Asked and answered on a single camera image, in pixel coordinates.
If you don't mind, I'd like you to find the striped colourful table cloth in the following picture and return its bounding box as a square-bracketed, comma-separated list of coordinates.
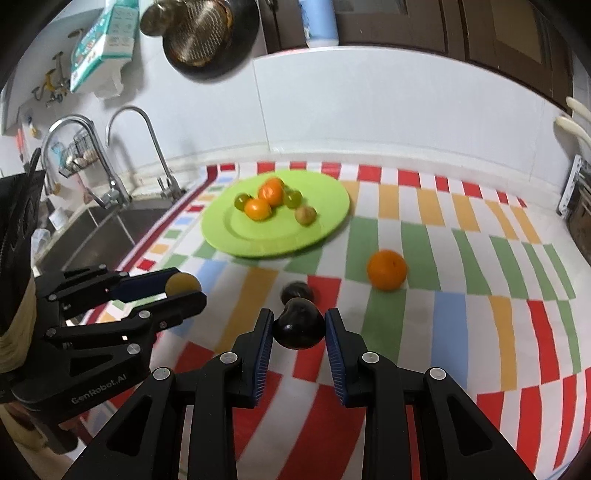
[76, 161, 591, 480]

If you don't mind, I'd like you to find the tall arched steel faucet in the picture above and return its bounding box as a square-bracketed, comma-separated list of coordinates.
[41, 115, 132, 208]

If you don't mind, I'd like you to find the dark wooden cabinet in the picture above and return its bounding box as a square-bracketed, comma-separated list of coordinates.
[259, 0, 578, 112]

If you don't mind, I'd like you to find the black wire basket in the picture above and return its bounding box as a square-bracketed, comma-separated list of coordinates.
[59, 127, 100, 178]

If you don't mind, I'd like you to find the green plate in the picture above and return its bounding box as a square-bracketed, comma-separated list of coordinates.
[201, 171, 351, 258]

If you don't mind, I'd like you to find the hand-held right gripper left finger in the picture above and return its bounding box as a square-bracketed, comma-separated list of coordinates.
[62, 308, 275, 480]

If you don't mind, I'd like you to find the steel double sink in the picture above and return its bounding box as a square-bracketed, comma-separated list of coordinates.
[34, 203, 174, 278]

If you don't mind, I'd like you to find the slim steel faucet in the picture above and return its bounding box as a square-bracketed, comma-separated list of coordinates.
[106, 106, 185, 200]

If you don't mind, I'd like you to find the metal dish rack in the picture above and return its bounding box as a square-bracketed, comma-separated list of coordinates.
[556, 154, 591, 252]

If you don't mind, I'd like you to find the paper towel pack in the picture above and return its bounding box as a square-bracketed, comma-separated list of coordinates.
[69, 0, 140, 95]

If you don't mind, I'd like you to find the dark plum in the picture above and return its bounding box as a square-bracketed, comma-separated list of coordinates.
[281, 281, 315, 305]
[272, 298, 324, 350]

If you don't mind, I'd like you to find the black frying pan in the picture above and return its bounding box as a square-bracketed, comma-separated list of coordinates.
[163, 0, 260, 77]

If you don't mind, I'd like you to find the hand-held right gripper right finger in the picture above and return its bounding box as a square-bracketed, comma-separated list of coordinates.
[324, 308, 539, 480]

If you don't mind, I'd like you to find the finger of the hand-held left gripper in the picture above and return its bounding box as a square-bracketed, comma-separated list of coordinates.
[44, 290, 208, 357]
[34, 267, 184, 306]

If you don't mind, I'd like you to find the brass wall hook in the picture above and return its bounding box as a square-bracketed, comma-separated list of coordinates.
[51, 53, 68, 100]
[32, 69, 51, 107]

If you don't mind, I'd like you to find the orange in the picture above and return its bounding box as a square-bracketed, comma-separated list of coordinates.
[259, 178, 284, 207]
[367, 249, 408, 291]
[244, 198, 272, 221]

